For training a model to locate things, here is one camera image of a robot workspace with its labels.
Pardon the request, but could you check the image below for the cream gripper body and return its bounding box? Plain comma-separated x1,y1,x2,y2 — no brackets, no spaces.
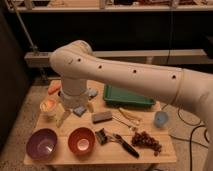
54,94,94,129

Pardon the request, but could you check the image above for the black handled brush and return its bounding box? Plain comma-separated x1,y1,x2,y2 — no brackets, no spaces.
95,128,140,158

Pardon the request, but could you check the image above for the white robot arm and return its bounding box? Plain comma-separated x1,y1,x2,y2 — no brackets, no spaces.
49,40,213,171

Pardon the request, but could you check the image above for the red bowl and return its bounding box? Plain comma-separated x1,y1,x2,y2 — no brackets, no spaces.
68,127,95,156

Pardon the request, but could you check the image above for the purple bowl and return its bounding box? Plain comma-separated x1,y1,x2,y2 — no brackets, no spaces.
26,128,57,160

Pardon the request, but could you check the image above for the blue sponge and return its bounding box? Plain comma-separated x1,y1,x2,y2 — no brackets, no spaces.
73,106,86,117

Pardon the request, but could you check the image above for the light blue cloth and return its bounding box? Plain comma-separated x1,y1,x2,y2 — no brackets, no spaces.
88,88,98,98

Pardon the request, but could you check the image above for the dark grey block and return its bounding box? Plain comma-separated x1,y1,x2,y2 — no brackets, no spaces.
91,111,112,123

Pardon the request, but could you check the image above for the orange carrot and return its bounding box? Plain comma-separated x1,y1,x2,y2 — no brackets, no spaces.
48,83,61,95

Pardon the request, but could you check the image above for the white cup orange inside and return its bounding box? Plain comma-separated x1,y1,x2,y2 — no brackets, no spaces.
40,99,57,117

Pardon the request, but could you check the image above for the green plastic tray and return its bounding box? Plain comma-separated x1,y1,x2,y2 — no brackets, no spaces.
103,85,156,108

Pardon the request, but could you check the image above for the wooden spoon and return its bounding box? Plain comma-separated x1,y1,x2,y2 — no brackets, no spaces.
119,108,141,122

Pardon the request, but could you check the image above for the bunch of brown grapes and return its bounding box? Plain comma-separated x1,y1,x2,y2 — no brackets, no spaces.
131,131,162,156

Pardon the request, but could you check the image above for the light blue cup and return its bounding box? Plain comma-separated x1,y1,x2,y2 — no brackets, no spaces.
154,111,168,128

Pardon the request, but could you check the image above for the wooden shelf rail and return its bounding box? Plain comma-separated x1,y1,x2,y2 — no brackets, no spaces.
24,49,213,68

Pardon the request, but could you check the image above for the black cable on floor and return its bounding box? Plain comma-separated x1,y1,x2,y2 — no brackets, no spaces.
161,103,213,171

